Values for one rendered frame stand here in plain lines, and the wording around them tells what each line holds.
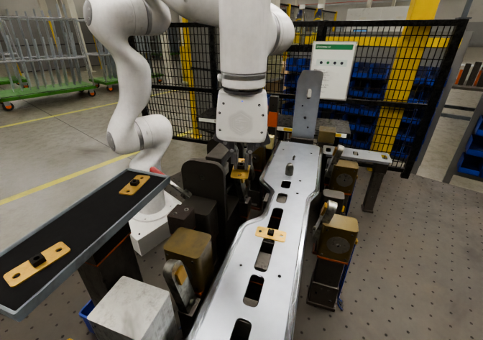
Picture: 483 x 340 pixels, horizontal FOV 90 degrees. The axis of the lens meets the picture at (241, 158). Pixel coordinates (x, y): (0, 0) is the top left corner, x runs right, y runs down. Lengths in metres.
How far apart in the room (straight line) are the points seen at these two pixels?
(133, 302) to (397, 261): 0.98
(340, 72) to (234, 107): 1.12
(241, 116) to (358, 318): 0.75
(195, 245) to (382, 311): 0.68
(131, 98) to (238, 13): 0.53
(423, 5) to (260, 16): 1.23
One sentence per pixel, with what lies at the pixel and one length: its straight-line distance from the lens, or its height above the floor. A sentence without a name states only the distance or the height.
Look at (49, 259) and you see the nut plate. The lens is 0.54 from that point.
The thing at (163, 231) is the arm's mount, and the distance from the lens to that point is 1.12.
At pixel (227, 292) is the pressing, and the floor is 1.00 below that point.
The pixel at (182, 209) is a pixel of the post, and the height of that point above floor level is 1.10.
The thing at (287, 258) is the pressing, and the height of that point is 1.00.
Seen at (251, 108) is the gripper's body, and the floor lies 1.37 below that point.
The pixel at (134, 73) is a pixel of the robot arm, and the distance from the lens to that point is 0.83.
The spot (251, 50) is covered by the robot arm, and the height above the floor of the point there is 1.47.
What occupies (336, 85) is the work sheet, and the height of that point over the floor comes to 1.23.
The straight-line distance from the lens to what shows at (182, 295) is 0.56.
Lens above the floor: 1.50
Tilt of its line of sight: 28 degrees down
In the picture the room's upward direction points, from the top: straight up
